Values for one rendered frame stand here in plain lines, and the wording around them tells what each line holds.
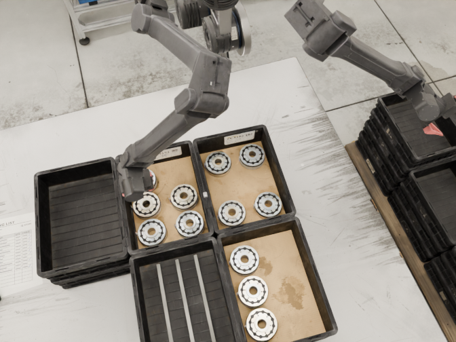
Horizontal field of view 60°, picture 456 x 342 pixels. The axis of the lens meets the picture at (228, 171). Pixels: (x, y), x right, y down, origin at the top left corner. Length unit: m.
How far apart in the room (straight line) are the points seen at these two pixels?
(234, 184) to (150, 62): 1.73
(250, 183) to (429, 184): 1.08
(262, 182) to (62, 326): 0.91
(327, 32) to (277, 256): 0.82
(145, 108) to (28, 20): 1.95
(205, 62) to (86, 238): 0.91
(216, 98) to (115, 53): 2.36
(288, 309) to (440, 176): 1.25
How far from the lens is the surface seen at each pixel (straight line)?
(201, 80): 0.88
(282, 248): 1.49
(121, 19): 3.26
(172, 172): 1.60
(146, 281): 1.47
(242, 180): 1.57
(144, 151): 1.12
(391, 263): 1.71
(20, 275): 1.77
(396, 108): 2.36
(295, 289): 1.46
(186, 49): 0.98
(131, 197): 1.23
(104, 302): 1.63
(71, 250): 1.58
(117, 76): 3.07
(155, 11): 1.20
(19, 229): 1.84
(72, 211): 1.63
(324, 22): 0.97
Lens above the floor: 2.24
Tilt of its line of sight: 63 degrees down
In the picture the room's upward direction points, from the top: straight up
